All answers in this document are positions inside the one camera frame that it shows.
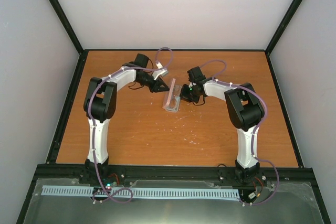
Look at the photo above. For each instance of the light blue slotted cable duct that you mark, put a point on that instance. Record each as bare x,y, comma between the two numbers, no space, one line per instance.
143,193

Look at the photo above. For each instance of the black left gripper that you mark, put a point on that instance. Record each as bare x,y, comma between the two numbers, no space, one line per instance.
157,85

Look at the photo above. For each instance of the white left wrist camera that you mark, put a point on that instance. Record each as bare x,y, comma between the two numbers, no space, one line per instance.
160,72

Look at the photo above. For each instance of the thin red frame sunglasses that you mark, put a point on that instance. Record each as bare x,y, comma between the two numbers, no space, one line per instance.
175,98

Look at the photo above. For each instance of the black enclosure frame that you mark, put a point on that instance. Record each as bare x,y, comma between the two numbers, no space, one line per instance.
83,53

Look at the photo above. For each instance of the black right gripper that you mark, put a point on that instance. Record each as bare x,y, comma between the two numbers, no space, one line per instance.
184,96

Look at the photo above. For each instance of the pink glasses case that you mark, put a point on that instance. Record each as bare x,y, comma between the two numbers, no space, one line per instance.
169,94

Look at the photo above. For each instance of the clear plastic front sheet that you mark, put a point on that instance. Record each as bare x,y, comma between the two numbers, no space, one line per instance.
287,203

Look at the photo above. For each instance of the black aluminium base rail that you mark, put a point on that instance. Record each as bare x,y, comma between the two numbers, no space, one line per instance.
222,176

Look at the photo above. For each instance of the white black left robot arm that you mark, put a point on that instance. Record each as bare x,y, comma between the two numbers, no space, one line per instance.
101,100

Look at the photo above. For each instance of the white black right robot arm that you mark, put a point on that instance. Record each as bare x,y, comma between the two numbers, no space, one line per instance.
245,112

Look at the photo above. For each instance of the light blue cleaning cloth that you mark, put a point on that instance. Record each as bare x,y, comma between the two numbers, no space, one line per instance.
173,108

